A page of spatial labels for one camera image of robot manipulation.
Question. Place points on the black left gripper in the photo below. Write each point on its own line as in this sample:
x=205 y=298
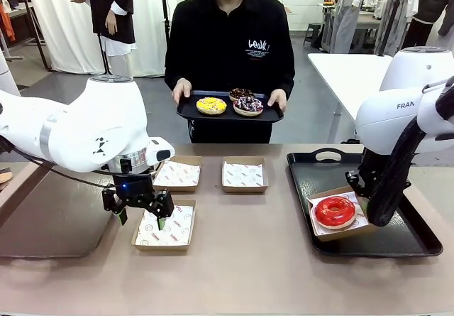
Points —
x=133 y=190

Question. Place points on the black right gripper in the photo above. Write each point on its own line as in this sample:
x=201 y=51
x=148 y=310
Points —
x=369 y=167

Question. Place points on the brown cardboard food box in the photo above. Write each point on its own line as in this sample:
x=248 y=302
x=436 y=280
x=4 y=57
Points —
x=177 y=189
x=159 y=246
x=244 y=189
x=337 y=236

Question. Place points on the red glazed donut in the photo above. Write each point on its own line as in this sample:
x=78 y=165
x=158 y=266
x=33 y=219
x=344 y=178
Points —
x=322 y=213

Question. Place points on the black serving tray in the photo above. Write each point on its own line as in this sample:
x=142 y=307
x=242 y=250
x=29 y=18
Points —
x=184 y=110

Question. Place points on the yellow sprinkled donut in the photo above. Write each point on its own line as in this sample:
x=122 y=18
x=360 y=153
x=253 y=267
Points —
x=204 y=106

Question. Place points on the purple white striped donut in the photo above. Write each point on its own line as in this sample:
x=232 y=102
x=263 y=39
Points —
x=241 y=108

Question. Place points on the chocolate donut with sprinkles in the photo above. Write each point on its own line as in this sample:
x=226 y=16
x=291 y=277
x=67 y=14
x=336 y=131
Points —
x=237 y=93

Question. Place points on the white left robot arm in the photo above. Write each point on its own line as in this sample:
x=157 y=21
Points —
x=88 y=124

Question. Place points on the person's left forearm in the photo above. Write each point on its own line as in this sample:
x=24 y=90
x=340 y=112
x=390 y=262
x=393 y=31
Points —
x=285 y=71

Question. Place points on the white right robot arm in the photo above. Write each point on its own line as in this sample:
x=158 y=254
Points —
x=386 y=124

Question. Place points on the person's right forearm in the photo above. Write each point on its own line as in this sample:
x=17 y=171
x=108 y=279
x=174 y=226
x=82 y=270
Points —
x=174 y=67

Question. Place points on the person's left hand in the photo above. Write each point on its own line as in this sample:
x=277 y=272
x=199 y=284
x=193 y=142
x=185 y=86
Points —
x=278 y=97

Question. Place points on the person's right hand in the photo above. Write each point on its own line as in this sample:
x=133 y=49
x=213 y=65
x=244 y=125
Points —
x=181 y=90

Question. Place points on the white table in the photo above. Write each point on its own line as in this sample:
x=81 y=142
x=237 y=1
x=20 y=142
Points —
x=340 y=78

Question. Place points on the background work table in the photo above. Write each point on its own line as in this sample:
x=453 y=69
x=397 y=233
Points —
x=365 y=21

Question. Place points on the black stool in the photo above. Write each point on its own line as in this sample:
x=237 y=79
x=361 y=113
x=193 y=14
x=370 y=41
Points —
x=314 y=26

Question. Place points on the white curtain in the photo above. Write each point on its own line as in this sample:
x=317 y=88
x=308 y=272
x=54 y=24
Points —
x=60 y=28

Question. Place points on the black stand pole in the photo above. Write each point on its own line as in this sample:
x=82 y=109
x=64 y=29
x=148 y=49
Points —
x=165 y=10

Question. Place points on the person in black shirt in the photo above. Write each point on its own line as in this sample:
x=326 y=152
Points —
x=230 y=28

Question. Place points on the orange garment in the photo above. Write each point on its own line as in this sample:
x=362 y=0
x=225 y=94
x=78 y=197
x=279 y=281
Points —
x=5 y=23

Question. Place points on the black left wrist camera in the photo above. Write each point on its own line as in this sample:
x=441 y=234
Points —
x=125 y=165

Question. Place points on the black clothes rack frame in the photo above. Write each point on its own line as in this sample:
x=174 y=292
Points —
x=36 y=28

